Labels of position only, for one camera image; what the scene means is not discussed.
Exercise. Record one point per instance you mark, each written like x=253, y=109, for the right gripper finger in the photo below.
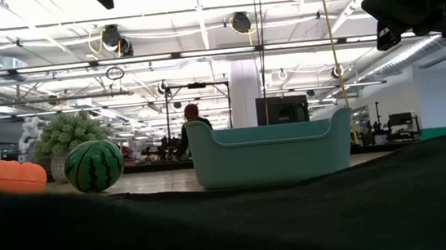
x=395, y=1
x=399, y=17

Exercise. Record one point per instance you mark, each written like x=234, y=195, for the toy watermelon ball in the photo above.
x=93, y=166

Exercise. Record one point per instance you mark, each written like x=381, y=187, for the teal plastic tub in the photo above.
x=271, y=161

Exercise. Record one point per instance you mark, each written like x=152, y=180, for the orange toy fruit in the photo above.
x=6, y=178

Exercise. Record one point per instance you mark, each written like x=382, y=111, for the long ceiling light bar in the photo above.
x=134, y=60

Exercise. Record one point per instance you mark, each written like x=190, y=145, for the black workstation equipment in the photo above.
x=399, y=122

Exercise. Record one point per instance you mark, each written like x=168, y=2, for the green seat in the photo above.
x=435, y=133

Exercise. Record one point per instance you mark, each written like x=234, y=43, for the artificial plant in patterned pot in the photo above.
x=67, y=131

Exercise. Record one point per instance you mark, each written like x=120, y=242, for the black cabinet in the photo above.
x=283, y=109

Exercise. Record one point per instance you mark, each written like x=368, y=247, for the person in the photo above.
x=190, y=124

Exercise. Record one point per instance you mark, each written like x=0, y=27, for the white robot figure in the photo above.
x=31, y=133

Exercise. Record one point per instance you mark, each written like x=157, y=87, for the red machine part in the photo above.
x=127, y=154

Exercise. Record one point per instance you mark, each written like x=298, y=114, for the white building column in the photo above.
x=244, y=94

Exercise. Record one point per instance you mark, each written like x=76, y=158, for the black cloth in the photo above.
x=233, y=230

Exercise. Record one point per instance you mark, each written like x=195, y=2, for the black background rig frame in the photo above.
x=168, y=114

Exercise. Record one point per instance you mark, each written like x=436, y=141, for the black metal table frame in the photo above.
x=157, y=167

